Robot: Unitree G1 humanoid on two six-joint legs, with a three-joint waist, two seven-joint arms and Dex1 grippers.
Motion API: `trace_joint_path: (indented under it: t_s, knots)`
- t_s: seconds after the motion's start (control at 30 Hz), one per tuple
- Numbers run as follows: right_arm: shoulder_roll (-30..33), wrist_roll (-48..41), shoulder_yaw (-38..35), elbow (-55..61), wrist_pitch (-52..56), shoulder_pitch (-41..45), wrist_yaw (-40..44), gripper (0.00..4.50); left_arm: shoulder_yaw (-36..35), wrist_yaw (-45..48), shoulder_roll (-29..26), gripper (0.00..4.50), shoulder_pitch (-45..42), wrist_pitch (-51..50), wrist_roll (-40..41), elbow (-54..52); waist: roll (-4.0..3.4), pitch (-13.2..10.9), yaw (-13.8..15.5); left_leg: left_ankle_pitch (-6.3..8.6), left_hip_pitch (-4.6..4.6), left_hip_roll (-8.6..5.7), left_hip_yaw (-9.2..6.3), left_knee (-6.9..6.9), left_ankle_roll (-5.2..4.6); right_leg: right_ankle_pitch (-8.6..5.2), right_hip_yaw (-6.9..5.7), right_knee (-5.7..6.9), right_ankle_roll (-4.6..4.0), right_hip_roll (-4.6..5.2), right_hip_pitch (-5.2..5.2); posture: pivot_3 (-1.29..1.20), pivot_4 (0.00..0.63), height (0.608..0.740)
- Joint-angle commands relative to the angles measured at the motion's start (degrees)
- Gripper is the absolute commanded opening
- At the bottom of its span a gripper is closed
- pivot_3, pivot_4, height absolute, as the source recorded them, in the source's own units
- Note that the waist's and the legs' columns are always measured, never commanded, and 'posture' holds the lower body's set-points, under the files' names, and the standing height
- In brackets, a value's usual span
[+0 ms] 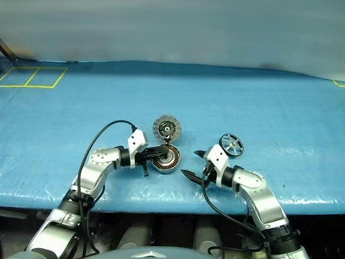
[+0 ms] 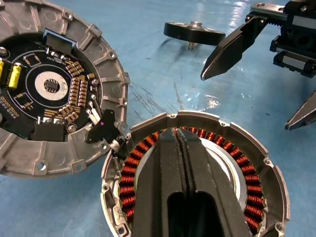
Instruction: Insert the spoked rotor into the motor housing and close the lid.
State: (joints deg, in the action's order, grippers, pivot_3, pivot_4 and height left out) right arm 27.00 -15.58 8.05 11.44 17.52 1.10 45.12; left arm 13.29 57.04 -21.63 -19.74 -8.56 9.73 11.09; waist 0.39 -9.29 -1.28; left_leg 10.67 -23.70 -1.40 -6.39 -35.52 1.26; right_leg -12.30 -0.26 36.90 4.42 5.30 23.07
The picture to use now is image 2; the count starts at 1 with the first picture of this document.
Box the silver motor housing copper windings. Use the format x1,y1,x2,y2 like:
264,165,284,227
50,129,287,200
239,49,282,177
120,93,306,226
100,110,291,237

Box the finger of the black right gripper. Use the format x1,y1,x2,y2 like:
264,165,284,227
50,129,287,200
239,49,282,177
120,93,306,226
284,89,316,131
200,14,270,81

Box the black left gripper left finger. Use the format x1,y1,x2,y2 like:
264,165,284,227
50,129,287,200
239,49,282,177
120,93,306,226
132,127,195,237

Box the white round disc object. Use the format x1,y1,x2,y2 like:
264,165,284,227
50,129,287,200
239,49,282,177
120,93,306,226
0,0,130,177

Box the black spoked rotor with shaft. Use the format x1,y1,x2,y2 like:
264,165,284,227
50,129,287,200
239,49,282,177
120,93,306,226
163,21,227,50

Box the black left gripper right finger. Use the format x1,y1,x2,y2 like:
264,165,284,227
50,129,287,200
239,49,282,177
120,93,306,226
178,128,253,237

